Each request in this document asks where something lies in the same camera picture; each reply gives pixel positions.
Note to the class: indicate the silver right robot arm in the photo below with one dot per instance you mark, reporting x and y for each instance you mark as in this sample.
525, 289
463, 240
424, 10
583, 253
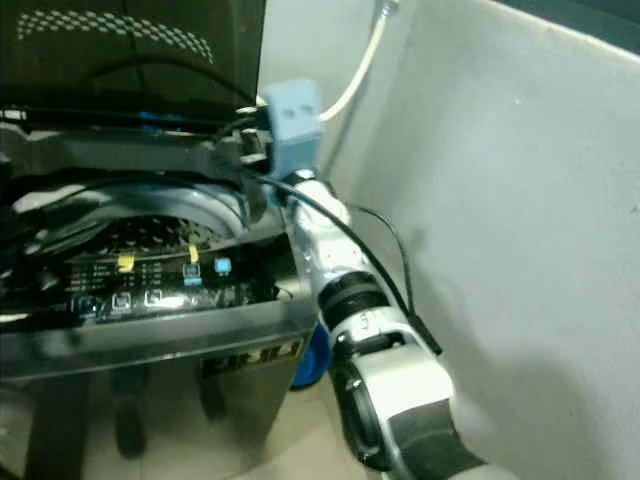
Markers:
390, 400

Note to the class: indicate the dark tinted washer lid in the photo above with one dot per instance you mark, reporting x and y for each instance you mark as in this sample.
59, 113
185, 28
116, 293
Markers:
120, 70

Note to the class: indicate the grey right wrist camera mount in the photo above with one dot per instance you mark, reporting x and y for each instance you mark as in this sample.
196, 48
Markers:
295, 125

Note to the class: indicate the grey top-load washing machine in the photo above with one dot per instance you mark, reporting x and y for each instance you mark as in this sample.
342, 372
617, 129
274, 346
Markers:
160, 345

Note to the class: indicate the blue round object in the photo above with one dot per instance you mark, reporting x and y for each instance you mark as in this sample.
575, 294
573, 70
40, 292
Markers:
310, 360

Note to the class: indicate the yellow panel sticker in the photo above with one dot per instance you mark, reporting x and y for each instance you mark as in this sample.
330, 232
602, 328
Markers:
126, 262
192, 255

